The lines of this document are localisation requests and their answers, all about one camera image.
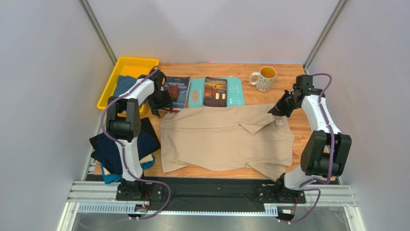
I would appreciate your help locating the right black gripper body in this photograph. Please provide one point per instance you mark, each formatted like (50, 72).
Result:
(282, 106)

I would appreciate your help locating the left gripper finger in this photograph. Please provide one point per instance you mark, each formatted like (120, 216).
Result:
(155, 112)
(169, 108)

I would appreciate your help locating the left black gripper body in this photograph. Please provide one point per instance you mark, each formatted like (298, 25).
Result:
(159, 99)

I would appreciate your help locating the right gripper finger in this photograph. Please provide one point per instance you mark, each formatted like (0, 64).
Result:
(286, 111)
(276, 110)

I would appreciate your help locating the beige t shirt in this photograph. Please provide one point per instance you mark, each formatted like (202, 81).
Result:
(229, 138)

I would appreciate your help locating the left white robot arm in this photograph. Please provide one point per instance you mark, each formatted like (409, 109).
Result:
(123, 119)

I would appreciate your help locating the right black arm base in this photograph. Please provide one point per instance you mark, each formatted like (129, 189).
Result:
(282, 193)

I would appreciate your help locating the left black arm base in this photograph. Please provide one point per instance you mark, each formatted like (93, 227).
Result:
(139, 191)

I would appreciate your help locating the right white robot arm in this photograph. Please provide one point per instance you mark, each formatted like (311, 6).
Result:
(327, 149)

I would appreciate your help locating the nineteen eighty-four book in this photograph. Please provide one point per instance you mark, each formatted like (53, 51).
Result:
(178, 88)

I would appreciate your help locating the white mug yellow inside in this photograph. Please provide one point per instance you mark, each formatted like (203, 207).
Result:
(263, 79)

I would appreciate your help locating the blue shirt in bin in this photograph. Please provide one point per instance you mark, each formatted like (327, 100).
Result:
(124, 83)

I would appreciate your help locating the yellow plastic bin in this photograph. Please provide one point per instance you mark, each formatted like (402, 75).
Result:
(125, 66)

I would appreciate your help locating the teal cutting board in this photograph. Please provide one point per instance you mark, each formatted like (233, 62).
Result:
(235, 95)

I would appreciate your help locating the dark orange cover book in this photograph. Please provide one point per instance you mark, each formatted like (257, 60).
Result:
(215, 92)

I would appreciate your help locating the navy folded shirt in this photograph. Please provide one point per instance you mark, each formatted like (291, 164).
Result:
(107, 152)

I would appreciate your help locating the teal folded shirt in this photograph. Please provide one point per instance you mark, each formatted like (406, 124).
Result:
(111, 178)

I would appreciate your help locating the black table edge strip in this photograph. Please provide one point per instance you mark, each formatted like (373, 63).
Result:
(201, 195)

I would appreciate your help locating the aluminium rail frame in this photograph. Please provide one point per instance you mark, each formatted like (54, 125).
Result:
(330, 207)

